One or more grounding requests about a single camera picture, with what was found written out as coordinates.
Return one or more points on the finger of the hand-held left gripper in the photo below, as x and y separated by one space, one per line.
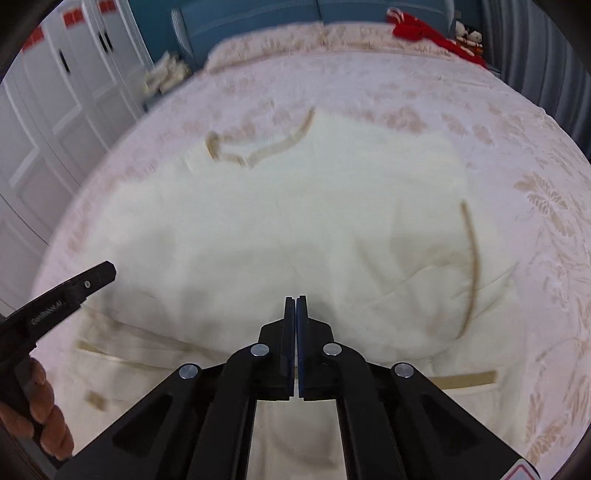
78 288

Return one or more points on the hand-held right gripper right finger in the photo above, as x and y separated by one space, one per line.
302 332

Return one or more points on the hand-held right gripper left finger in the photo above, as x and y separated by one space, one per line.
290 332

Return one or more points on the person's left hand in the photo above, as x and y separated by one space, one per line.
51 415

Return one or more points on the white wardrobe doors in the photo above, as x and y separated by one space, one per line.
46 115

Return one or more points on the pile of folded beige cloths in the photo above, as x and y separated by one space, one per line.
164 74

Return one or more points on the bed with pink floral bedspread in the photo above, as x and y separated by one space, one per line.
508 138

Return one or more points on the teal padded headboard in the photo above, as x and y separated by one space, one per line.
258 23

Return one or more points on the red garment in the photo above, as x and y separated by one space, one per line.
415 27

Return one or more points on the small stuffed toy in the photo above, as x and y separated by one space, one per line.
468 33

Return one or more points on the grey-blue curtain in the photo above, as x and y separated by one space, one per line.
531 55

